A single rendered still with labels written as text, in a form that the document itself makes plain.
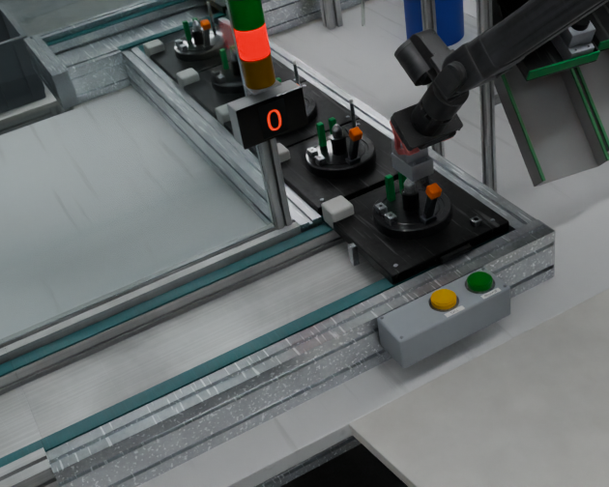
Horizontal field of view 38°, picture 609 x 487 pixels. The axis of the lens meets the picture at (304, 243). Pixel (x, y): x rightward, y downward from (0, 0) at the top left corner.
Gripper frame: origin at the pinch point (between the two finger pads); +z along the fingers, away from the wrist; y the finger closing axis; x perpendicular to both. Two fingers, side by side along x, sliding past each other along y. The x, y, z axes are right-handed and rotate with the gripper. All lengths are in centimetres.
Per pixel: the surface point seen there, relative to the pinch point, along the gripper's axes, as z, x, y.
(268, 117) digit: -0.3, -13.4, 20.4
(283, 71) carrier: 57, -45, -10
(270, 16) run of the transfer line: 91, -77, -29
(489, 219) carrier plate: 5.9, 16.4, -9.2
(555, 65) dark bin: -11.9, 0.4, -23.9
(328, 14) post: 85, -69, -42
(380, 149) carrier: 27.1, -9.1, -7.9
